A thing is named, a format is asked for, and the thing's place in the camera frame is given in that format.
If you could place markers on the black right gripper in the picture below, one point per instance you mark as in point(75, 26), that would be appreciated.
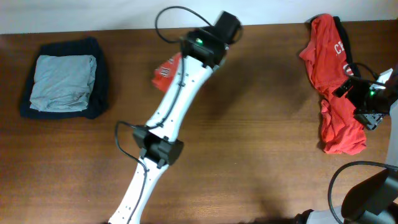
point(370, 121)

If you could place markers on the orange t-shirt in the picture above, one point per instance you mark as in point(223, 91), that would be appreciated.
point(164, 74)

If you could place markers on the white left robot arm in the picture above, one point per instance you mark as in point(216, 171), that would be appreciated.
point(202, 52)

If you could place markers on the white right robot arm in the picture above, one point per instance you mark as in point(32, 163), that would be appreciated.
point(374, 199)

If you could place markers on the red garment with white letters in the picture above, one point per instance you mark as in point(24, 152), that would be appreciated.
point(340, 132)

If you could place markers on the black garment under red one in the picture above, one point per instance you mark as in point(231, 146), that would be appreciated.
point(342, 48)

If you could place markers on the folded dark navy garment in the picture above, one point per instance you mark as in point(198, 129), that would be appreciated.
point(98, 101)

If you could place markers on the folded grey garment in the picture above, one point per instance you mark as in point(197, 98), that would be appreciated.
point(63, 84)

